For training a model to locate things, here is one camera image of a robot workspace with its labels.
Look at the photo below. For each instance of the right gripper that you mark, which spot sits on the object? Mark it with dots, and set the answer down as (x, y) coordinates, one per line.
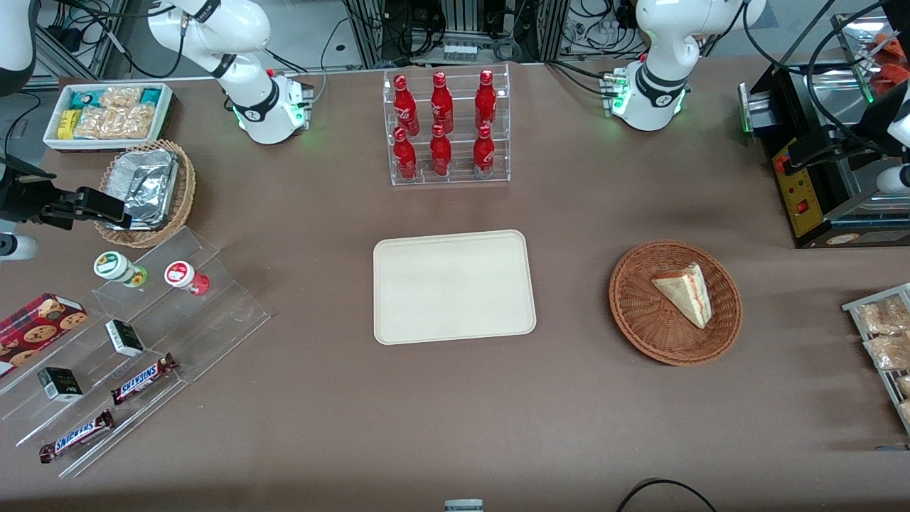
(27, 197)

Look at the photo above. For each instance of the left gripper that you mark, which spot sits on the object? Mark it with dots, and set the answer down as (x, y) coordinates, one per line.
(855, 141)

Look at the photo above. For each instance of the triangular sandwich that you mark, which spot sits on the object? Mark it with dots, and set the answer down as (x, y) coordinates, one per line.
(686, 293)

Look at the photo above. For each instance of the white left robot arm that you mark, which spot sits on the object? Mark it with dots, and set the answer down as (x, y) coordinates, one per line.
(661, 43)

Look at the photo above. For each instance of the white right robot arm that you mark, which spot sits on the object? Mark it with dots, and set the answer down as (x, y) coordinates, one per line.
(234, 43)

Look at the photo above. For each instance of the tan oval wicker basket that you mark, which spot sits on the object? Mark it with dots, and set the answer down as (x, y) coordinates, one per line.
(186, 192)

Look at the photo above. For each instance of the tray of packaged snacks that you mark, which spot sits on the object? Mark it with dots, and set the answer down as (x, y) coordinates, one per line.
(853, 307)

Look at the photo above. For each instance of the brown round wicker basket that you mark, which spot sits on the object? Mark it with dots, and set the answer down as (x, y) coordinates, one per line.
(640, 320)

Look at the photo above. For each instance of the cream plastic tray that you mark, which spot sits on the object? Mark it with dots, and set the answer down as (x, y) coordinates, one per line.
(455, 288)

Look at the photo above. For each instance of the aluminium foil container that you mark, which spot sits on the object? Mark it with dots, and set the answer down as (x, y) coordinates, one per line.
(146, 185)

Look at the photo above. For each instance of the green lid cup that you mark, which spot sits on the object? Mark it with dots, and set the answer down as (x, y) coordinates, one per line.
(114, 265)

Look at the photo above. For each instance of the black hot dog roller machine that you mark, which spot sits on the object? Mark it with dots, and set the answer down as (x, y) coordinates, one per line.
(817, 206)

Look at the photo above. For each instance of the clear bag of crackers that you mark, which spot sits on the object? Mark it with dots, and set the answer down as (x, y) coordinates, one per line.
(114, 122)
(121, 97)

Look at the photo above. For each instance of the red lid cup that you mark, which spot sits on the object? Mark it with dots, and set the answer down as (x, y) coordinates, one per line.
(181, 274)

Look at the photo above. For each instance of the yellow snack packet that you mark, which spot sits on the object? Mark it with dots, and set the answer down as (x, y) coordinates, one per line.
(67, 122)

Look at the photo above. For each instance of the white rectangular snack bin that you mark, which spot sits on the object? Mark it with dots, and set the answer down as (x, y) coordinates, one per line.
(165, 114)

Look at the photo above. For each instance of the teal snack packet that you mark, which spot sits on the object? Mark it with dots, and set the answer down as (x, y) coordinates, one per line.
(151, 95)
(79, 98)

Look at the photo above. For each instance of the small black box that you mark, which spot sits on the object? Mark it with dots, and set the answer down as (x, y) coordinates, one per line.
(124, 338)
(60, 384)

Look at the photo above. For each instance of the red cookie box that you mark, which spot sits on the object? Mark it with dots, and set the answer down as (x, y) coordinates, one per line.
(35, 331)

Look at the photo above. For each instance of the clear acrylic step display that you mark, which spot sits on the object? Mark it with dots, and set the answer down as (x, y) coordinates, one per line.
(213, 313)

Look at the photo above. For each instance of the snickers bar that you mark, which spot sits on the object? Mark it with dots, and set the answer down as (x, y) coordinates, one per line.
(142, 379)
(75, 436)

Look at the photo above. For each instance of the clear bag of pastry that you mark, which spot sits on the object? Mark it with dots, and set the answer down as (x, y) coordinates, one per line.
(881, 316)
(906, 411)
(904, 385)
(889, 351)

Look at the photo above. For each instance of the red cola bottle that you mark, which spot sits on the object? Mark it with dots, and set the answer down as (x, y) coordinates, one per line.
(405, 156)
(485, 101)
(441, 155)
(484, 153)
(405, 107)
(441, 105)

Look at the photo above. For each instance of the clear acrylic bottle rack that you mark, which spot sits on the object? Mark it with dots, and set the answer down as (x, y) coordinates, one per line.
(458, 174)

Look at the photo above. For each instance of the white power strip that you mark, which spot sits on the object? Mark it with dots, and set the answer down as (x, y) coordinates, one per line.
(458, 52)

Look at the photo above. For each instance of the grey box at table edge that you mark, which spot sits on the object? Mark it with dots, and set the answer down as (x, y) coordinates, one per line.
(463, 505)

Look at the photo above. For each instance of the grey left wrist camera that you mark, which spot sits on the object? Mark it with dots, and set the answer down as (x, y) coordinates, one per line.
(896, 180)

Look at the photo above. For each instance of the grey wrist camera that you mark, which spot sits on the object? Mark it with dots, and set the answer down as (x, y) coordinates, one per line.
(896, 180)
(18, 247)

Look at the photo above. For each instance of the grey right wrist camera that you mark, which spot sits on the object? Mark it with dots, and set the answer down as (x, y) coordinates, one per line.
(18, 247)

